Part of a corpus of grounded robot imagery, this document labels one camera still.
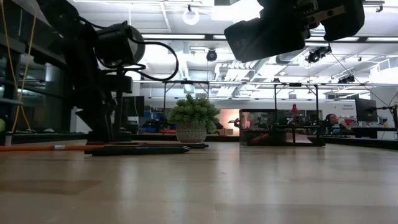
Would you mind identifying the yellow cable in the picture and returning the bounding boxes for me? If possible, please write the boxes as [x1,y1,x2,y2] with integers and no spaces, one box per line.
[0,0,37,134]

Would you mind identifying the person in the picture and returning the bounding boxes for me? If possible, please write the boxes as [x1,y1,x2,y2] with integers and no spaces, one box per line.
[324,113,351,131]

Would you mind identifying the green artificial potted plant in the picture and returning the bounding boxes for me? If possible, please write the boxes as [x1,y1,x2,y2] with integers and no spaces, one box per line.
[167,94,222,144]

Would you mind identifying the orange pencil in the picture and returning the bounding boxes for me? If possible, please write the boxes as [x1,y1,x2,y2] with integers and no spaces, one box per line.
[0,144,105,152]
[48,142,147,152]

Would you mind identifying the black metal workstation frame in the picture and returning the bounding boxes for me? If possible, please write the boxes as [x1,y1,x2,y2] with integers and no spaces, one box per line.
[272,82,320,127]
[162,80,211,116]

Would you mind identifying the dark shelving rack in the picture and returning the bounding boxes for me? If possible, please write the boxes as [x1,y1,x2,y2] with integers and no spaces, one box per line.
[0,0,72,141]

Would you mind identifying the dark background desk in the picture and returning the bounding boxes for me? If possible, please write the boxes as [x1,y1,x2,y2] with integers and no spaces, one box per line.
[350,126,398,140]

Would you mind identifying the blue storage bins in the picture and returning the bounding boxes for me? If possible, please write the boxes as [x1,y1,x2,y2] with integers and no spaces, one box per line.
[143,111,166,134]

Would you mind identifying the black computer monitor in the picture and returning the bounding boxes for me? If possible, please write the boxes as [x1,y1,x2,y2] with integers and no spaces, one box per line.
[354,98,379,123]

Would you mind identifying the black hanging camera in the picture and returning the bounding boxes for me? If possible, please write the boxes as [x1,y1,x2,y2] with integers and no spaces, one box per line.
[205,48,218,63]
[305,45,333,64]

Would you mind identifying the black aluminium table frame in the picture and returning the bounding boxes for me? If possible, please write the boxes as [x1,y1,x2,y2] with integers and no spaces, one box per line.
[0,132,398,151]

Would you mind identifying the white ring light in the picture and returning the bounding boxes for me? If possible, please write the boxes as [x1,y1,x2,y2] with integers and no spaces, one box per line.
[182,4,201,26]

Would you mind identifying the black pen with silver print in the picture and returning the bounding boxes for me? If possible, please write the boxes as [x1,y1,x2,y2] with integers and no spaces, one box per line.
[83,146,191,157]

